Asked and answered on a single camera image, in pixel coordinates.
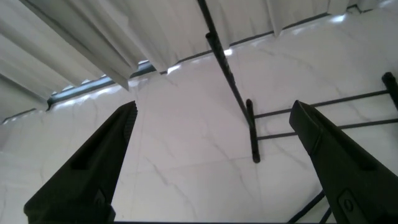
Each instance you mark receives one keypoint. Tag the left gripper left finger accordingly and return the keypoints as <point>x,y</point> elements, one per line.
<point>84,180</point>

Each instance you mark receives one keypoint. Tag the black clothes rack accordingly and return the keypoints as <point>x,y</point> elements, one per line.
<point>222,59</point>

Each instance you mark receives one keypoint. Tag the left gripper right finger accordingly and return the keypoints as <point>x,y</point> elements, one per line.
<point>351,174</point>

